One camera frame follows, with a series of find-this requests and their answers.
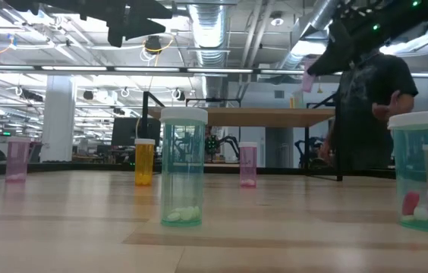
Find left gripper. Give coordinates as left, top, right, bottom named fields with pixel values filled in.
left=80, top=0, right=173, bottom=49

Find tall green bottle white tablets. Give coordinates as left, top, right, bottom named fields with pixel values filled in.
left=159, top=106, right=209, bottom=228

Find black background monitor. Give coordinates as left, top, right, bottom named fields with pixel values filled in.
left=110, top=117, right=162, bottom=147

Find silver spiral ventilation duct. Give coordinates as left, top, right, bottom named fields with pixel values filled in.
left=187, top=3, right=231, bottom=100
left=276, top=0, right=346, bottom=71

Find black ceiling-mounted device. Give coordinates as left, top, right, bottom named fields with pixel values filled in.
left=144, top=35, right=164, bottom=54

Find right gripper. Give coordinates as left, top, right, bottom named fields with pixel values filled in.
left=307, top=5, right=393, bottom=76

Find white pillar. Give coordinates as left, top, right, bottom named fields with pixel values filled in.
left=40, top=74, right=77, bottom=163

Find person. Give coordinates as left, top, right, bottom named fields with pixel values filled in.
left=319, top=51, right=420, bottom=172

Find black aluminium table frame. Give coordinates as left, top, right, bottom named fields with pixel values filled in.
left=0, top=161, right=428, bottom=182

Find small white cap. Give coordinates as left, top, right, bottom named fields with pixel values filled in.
left=387, top=111, right=428, bottom=234

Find long ceiling light bar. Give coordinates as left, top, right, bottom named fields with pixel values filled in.
left=0, top=64, right=428, bottom=80

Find wooden shelf black metal frame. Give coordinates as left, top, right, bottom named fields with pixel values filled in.
left=137, top=90, right=344, bottom=182

